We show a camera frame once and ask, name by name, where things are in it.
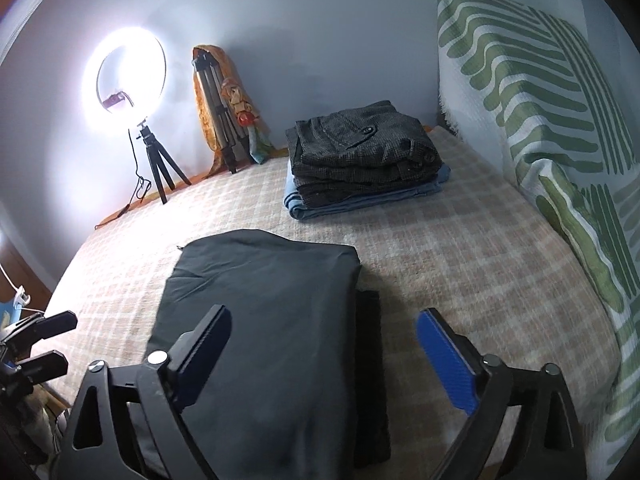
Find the small doll figure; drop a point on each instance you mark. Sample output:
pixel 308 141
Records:
pixel 240 102

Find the green striped pillow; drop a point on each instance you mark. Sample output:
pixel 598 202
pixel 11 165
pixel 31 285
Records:
pixel 525 85

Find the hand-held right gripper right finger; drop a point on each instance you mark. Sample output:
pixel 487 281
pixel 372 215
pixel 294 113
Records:
pixel 445 360

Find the folded light blue jeans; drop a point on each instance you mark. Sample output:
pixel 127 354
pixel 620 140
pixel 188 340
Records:
pixel 325 207

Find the black pants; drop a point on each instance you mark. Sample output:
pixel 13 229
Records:
pixel 270 320

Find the folded grey tweed pants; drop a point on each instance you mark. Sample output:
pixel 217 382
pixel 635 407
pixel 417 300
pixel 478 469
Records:
pixel 360 150

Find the folded black tripod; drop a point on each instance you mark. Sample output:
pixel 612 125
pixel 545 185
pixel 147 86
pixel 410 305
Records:
pixel 220 105

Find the person's left hand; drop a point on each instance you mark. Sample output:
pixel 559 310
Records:
pixel 40 425

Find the phone holder clip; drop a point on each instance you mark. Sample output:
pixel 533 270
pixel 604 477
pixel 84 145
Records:
pixel 116 100

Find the folded dark blue jeans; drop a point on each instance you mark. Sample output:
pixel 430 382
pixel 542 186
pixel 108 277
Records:
pixel 442 175

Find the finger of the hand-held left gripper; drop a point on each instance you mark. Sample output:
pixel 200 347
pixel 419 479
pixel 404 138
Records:
pixel 50 325
pixel 45 366

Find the orange patterned cloth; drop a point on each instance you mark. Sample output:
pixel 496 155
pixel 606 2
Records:
pixel 207 125

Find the beige checked bed mattress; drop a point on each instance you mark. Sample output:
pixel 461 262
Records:
pixel 450 270

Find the small black tripod stand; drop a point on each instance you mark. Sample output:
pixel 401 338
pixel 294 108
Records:
pixel 160 160

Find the wooden bed frame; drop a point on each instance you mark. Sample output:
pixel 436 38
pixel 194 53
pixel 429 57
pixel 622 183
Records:
pixel 120 212

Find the teal cloth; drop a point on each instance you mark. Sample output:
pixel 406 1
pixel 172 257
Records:
pixel 261 147

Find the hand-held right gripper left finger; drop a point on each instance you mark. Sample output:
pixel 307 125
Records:
pixel 205 355

